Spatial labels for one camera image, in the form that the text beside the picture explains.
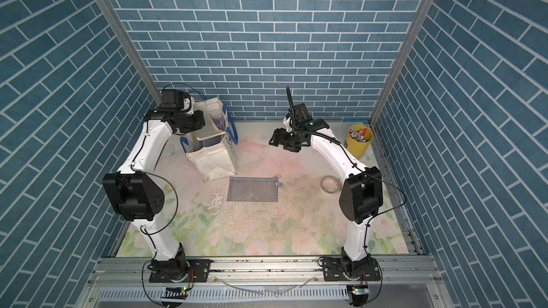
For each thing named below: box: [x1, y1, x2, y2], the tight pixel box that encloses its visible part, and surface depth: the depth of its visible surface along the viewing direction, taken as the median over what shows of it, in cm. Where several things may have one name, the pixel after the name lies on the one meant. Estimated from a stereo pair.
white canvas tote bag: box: [179, 96, 239, 182], surface depth 89 cm
